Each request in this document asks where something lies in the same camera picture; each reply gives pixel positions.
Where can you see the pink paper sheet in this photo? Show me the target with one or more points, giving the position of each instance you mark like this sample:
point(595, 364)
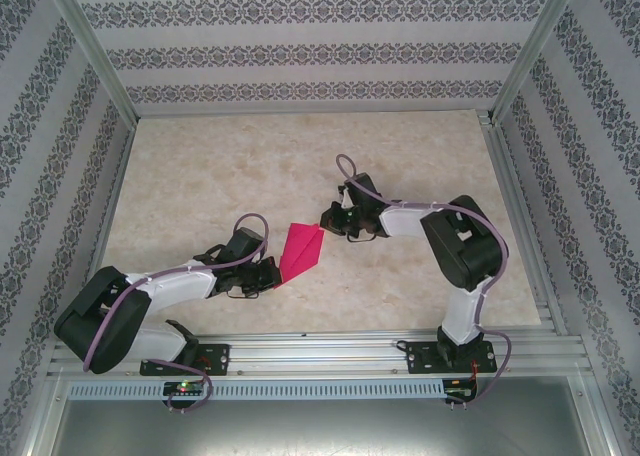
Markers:
point(300, 256)

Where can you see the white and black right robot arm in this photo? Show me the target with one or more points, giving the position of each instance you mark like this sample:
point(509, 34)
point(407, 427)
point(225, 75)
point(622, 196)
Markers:
point(400, 221)

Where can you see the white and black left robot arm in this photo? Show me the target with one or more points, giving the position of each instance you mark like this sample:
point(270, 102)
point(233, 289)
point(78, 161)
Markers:
point(180, 286)

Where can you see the grey sheet metal panel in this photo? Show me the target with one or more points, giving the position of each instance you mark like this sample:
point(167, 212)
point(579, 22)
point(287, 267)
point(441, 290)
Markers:
point(320, 431)

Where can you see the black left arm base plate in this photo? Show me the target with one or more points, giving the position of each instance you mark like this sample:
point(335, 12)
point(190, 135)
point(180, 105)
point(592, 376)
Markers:
point(220, 358)

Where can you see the aluminium mounting rail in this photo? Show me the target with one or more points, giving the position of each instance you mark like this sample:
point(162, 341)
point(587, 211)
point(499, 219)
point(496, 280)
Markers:
point(320, 356)

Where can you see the aluminium side rail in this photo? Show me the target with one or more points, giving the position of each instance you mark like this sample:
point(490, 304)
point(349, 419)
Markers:
point(103, 226)
point(521, 216)

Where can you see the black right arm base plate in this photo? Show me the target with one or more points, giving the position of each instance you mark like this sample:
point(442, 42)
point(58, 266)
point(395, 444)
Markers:
point(420, 358)

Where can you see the aluminium frame post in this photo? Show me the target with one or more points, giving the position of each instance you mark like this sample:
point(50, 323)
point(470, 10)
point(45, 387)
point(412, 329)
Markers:
point(533, 51)
point(94, 51)

